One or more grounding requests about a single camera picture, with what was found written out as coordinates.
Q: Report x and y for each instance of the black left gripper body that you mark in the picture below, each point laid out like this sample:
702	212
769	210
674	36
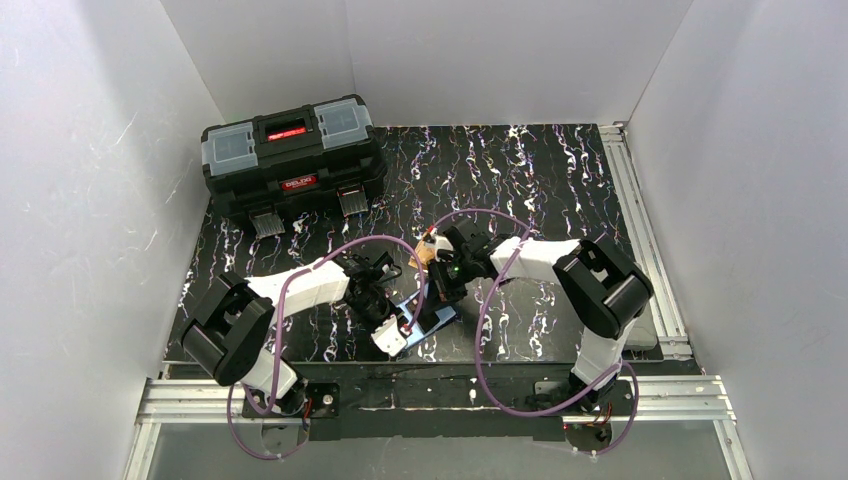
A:
378	312

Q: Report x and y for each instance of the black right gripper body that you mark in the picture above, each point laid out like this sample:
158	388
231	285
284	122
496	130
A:
448	258

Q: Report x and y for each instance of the navy blue card holder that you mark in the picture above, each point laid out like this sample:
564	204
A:
417	335

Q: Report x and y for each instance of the orange credit card stack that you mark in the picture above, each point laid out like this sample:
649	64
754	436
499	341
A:
424	253

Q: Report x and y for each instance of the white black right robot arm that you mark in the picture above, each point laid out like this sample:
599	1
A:
606	289

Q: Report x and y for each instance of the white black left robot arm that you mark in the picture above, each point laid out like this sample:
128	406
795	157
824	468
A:
227	331

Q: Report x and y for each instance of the black red toolbox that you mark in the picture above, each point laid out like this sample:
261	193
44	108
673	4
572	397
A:
314	157

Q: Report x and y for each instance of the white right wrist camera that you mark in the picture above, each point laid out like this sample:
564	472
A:
437	243

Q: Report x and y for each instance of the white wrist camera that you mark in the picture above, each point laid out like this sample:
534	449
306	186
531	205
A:
437	243
389	338

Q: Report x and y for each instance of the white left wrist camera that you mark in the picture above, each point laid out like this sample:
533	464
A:
389	338

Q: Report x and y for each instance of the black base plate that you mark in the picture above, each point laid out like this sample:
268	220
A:
430	400

